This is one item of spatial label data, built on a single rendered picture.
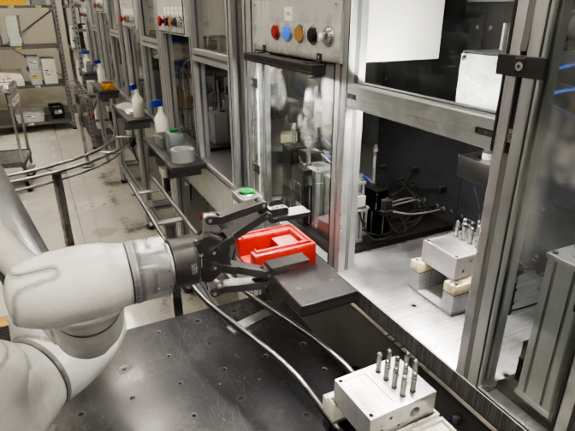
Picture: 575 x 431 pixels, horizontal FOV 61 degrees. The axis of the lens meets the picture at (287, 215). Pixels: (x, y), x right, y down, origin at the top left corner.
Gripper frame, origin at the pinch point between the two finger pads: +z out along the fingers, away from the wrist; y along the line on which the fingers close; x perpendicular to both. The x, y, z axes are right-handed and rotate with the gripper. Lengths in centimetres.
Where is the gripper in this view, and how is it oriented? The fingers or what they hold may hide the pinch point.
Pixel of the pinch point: (292, 238)
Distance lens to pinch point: 80.3
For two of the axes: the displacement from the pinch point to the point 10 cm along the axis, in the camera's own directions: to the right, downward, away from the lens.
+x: -4.5, -3.5, 8.2
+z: 8.9, -1.7, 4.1
